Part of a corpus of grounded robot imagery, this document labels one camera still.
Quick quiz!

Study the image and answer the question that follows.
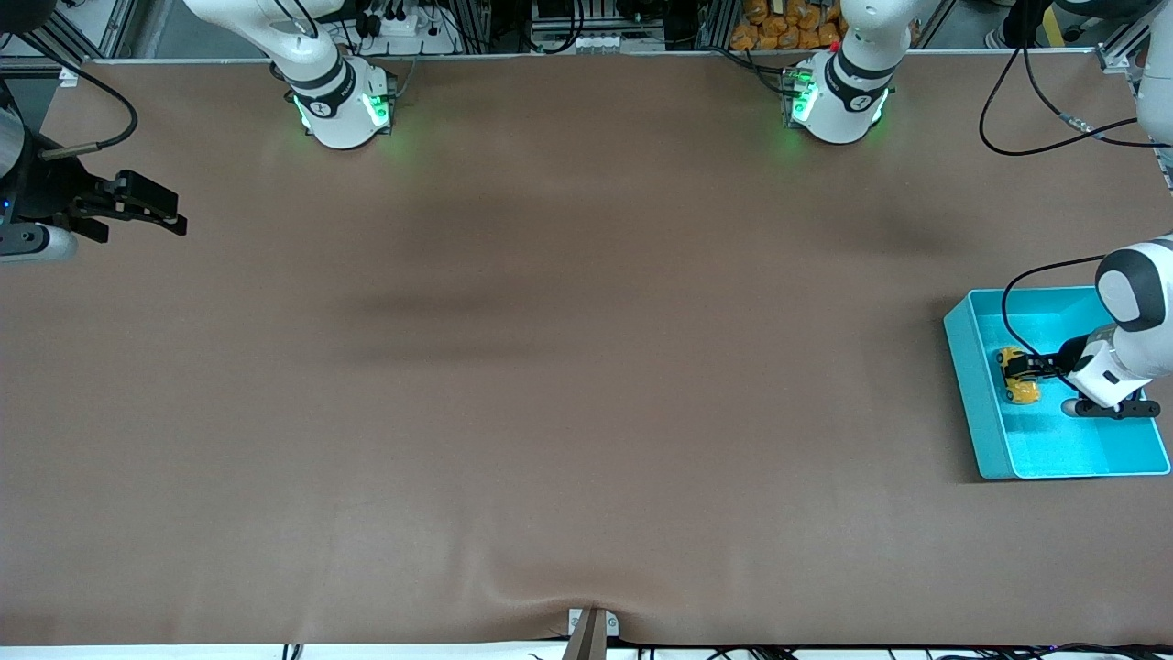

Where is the yellow beetle toy car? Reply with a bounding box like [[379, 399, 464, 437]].
[[995, 346, 1044, 406]]

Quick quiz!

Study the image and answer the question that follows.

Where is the teal plastic storage bin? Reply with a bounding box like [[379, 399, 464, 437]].
[[943, 286, 1172, 481]]

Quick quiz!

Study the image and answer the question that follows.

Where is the white power strip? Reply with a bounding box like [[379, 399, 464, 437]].
[[365, 5, 459, 56]]

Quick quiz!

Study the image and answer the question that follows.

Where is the orange packaged snacks heap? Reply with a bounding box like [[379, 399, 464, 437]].
[[730, 0, 846, 52]]

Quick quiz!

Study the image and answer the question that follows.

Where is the brown table mat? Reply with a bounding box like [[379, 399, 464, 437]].
[[0, 50, 1173, 648]]

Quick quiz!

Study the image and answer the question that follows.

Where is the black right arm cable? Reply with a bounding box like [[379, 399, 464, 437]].
[[16, 35, 139, 163]]

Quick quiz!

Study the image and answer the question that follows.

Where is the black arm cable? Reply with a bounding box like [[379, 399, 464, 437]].
[[978, 0, 1173, 369], [16, 35, 139, 163]]

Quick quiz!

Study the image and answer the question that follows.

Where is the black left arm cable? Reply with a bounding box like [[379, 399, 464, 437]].
[[978, 0, 1173, 369]]

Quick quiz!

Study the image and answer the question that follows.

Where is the aluminium frame extrusion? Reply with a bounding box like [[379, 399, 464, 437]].
[[1098, 14, 1157, 74], [0, 0, 140, 67]]

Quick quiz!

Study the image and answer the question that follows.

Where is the metal table clamp bracket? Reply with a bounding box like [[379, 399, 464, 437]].
[[561, 607, 621, 660]]

